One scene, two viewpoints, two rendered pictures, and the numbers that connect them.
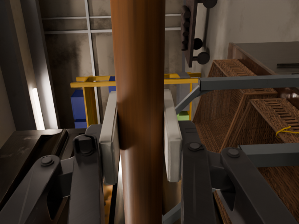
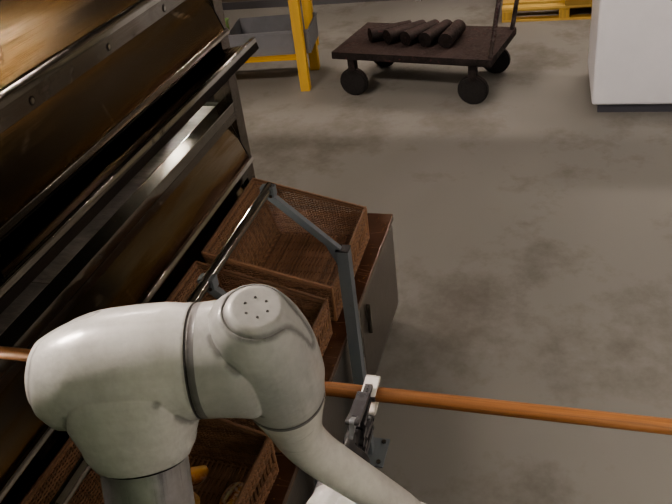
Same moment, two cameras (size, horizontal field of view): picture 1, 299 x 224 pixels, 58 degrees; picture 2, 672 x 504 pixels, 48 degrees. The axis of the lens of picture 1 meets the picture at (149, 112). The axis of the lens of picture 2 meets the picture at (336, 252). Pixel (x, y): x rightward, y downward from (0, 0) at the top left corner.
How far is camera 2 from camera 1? 1.44 m
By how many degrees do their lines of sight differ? 33
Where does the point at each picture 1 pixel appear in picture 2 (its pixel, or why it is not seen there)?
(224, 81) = (349, 276)
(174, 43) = not seen: outside the picture
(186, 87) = (283, 46)
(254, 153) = not seen: hidden behind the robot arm
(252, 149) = not seen: hidden behind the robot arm
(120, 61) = (393, 396)
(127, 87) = (386, 397)
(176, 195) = (171, 220)
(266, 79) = (354, 316)
